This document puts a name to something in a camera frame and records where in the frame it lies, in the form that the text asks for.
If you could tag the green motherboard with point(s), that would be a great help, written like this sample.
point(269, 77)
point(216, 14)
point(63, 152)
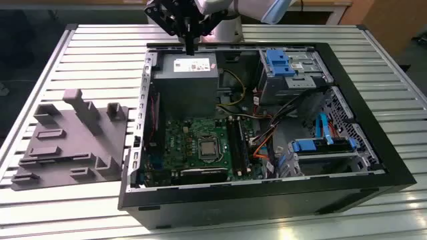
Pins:
point(180, 147)

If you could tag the blue plastic drive bracket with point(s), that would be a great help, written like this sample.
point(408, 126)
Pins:
point(277, 62)

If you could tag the grey parts rack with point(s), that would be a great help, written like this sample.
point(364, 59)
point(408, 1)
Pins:
point(67, 150)

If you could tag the black graphics card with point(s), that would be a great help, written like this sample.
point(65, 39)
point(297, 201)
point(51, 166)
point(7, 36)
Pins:
point(203, 175)

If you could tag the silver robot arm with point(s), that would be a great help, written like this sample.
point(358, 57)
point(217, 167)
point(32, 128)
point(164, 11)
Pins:
point(227, 31)

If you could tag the black RAM slot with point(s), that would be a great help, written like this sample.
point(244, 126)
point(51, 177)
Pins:
point(240, 150)
point(232, 150)

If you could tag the wooden cabinet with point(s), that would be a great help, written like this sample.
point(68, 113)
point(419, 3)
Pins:
point(383, 25)

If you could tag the grey power supply unit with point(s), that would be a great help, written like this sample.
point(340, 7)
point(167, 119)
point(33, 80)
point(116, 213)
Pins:
point(187, 90)

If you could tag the metal locking lever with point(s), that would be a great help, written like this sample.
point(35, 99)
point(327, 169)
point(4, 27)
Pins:
point(220, 157)

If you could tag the black PC case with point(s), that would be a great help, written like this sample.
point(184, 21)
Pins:
point(233, 207)

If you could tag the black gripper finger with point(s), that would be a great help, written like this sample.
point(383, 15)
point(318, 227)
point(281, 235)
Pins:
point(207, 27)
point(160, 20)

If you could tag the hard disk in blue carrier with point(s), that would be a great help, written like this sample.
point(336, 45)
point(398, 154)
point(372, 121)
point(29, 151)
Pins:
point(320, 146)

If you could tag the silver CPU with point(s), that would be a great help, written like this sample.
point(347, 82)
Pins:
point(207, 148)

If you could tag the grey metal drive cage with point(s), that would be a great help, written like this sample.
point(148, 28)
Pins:
point(300, 85)

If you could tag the RAM slot with white clips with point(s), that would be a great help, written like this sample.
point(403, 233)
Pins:
point(236, 150)

